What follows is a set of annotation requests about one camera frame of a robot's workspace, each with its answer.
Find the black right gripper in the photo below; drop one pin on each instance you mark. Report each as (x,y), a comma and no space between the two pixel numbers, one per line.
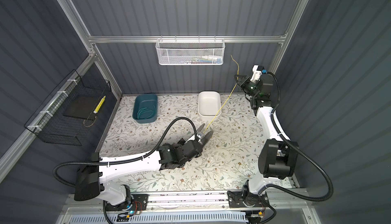
(244,84)

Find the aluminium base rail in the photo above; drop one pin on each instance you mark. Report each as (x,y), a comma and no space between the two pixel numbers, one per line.
(194,207)

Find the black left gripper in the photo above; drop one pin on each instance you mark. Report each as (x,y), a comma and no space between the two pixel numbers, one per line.
(180,145)

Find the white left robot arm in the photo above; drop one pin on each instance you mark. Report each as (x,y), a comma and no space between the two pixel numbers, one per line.
(98,181)

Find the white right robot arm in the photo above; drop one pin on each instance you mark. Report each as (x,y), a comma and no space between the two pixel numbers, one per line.
(277,160)

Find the grey perforated cable spool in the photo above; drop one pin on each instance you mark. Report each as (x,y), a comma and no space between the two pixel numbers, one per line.
(204,137)

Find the teal plastic tub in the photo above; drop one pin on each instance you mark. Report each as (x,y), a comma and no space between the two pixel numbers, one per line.
(145,108)

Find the items in white basket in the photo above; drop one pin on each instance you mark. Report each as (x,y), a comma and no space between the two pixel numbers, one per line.
(207,59)

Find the white wire wall basket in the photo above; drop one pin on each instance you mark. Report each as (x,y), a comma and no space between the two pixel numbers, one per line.
(170,53)

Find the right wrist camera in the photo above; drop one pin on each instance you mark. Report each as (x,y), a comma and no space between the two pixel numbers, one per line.
(258,71)

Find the black flat pad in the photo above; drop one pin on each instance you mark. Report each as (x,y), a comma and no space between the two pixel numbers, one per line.
(82,108)

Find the black wire wall basket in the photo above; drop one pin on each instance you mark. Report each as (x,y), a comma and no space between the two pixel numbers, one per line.
(50,126)

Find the white plastic tub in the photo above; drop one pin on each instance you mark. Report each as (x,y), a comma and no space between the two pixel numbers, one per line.
(209,103)

